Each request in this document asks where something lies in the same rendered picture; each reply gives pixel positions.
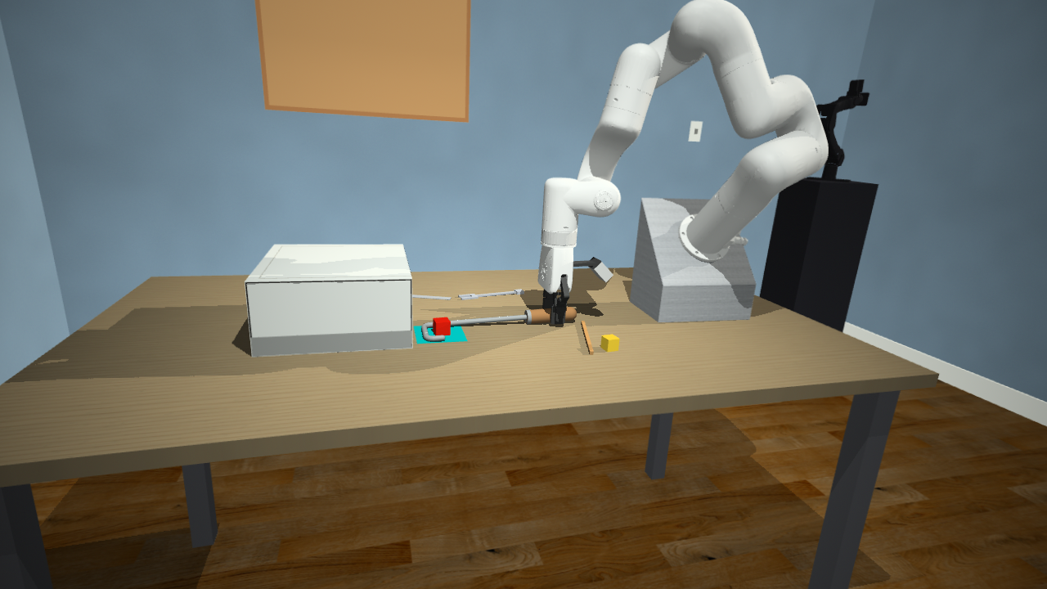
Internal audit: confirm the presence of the red block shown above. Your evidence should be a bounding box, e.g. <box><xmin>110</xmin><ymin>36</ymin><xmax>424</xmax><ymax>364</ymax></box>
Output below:
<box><xmin>433</xmin><ymin>317</ymin><xmax>451</xmax><ymax>335</ymax></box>

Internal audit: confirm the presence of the teal square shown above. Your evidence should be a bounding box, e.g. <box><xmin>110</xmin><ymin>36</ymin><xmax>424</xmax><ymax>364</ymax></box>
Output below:
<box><xmin>414</xmin><ymin>325</ymin><xmax>467</xmax><ymax>344</ymax></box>

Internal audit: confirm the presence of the yellow cube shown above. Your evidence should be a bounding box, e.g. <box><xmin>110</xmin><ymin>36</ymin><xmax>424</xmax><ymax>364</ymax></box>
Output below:
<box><xmin>600</xmin><ymin>335</ymin><xmax>620</xmax><ymax>352</ymax></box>

